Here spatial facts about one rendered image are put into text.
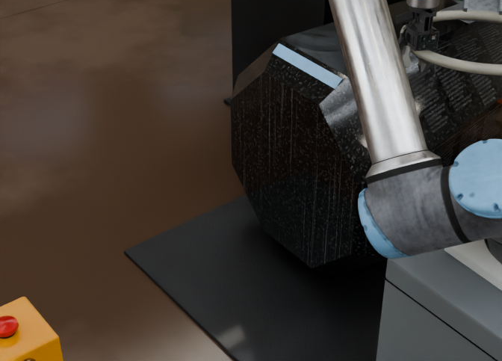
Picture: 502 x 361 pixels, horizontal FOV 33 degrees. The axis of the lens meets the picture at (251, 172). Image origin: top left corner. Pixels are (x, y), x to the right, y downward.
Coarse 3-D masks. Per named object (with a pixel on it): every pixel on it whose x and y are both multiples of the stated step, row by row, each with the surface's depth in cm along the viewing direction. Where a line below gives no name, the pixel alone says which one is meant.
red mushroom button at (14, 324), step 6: (0, 318) 130; (6, 318) 130; (12, 318) 130; (0, 324) 129; (6, 324) 129; (12, 324) 129; (18, 324) 130; (0, 330) 128; (6, 330) 128; (12, 330) 128; (0, 336) 128; (6, 336) 128
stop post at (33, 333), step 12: (24, 300) 136; (0, 312) 134; (12, 312) 134; (24, 312) 134; (36, 312) 134; (24, 324) 131; (36, 324) 131; (48, 324) 132; (12, 336) 129; (24, 336) 129; (36, 336) 129; (48, 336) 129; (0, 348) 127; (12, 348) 127; (24, 348) 127; (36, 348) 128; (48, 348) 129; (60, 348) 131; (0, 360) 125; (12, 360) 126; (36, 360) 129; (48, 360) 130; (60, 360) 132
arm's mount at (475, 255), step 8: (480, 240) 176; (448, 248) 180; (456, 248) 178; (464, 248) 177; (472, 248) 176; (480, 248) 175; (456, 256) 179; (464, 256) 177; (472, 256) 176; (480, 256) 175; (488, 256) 174; (464, 264) 178; (472, 264) 176; (480, 264) 174; (488, 264) 173; (496, 264) 172; (480, 272) 174; (488, 272) 172; (496, 272) 172; (488, 280) 173; (496, 280) 171
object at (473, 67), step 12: (444, 12) 270; (456, 12) 271; (468, 12) 272; (480, 12) 271; (492, 12) 271; (432, 60) 239; (444, 60) 236; (456, 60) 235; (480, 72) 233; (492, 72) 232
